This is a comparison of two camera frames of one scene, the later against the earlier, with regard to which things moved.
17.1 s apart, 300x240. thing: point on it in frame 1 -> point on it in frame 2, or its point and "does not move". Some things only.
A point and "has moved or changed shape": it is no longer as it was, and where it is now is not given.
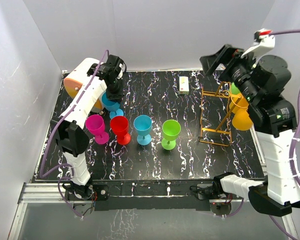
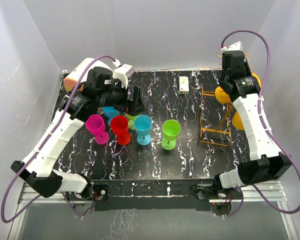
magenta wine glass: [95, 125] does not move
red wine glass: [119, 126] does not move
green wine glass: [171, 129] does not move
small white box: [184, 87] does not move
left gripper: [115, 97] -> [133, 107]
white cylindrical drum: [73, 82] does not move
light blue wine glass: [143, 123] does not move
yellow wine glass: [238, 102] has moved or changed shape
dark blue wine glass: [112, 106] has moved or changed shape
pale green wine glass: [235, 90] has moved or changed shape
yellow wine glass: [241, 120] does not move
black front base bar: [153, 194] does not move
